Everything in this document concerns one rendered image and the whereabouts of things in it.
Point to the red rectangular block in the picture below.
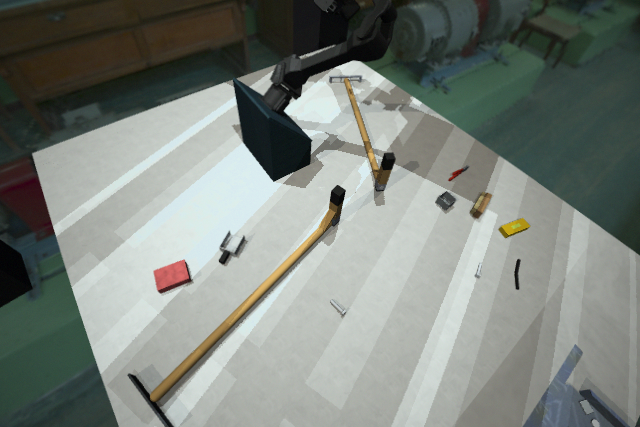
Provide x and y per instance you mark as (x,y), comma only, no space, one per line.
(171,276)

